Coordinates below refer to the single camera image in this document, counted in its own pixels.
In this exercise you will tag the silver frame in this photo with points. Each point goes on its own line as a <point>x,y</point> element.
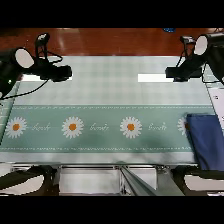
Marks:
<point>133,176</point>

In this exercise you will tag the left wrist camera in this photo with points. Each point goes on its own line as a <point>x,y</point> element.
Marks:
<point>42,45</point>

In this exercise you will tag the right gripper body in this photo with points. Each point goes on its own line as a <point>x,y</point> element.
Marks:
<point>180,73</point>

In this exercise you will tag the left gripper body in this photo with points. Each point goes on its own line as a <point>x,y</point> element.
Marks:
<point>59,73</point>

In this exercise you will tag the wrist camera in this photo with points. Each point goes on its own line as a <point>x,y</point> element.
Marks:
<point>42,45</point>
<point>186,41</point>

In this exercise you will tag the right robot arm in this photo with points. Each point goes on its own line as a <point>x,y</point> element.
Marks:
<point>213,55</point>

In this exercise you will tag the blue garment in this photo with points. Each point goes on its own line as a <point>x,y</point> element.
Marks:
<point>208,140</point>

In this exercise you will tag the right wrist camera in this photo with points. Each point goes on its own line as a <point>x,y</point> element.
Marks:
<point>186,41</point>

